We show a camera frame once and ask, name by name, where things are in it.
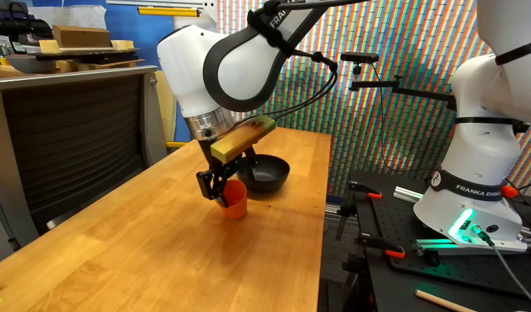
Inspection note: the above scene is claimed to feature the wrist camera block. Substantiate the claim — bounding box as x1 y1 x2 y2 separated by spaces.
209 113 278 165

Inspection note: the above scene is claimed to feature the orange handled clamp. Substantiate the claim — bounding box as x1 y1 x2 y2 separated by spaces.
348 181 386 204
501 183 521 202
357 231 409 262

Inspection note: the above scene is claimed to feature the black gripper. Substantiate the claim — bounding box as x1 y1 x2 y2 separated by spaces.
197 134 258 209

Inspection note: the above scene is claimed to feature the grey base cable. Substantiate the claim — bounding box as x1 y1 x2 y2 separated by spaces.
480 230 531 312

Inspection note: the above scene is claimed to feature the wooden box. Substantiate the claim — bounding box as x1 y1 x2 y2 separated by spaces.
51 25 115 51

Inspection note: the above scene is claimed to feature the black camera on stand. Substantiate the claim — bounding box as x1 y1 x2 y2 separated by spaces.
339 51 383 68

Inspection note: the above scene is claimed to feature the yellow foam block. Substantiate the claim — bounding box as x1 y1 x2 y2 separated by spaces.
110 39 138 54
37 39 60 56

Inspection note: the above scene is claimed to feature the grey bowl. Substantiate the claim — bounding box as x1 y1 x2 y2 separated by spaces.
4 54 60 75

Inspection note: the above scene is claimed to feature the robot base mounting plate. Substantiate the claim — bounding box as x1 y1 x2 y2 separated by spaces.
414 235 531 257

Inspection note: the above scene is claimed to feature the beige board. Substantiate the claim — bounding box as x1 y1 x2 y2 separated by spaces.
155 68 181 145

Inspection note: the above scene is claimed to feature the black bowl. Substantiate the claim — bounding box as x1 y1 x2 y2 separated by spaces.
237 153 292 200

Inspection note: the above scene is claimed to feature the yellow bar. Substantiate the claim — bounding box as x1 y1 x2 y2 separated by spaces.
138 4 202 20

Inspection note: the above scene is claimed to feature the wooden stick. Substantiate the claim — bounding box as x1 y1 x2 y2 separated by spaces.
414 288 480 312

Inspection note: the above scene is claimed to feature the silver aluminium rail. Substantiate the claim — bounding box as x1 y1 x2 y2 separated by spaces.
393 184 428 205

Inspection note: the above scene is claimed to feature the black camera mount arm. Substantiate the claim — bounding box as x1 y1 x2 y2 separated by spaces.
348 63 459 113

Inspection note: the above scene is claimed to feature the black bag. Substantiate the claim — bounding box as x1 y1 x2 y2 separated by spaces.
0 2 55 44

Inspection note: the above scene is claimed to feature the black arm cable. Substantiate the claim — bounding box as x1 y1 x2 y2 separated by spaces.
242 48 341 127

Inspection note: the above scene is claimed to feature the orange plastic cup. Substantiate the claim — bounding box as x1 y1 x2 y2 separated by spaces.
221 179 251 223

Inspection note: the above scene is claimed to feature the black breadboard table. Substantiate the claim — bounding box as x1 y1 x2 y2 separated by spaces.
344 169 531 312

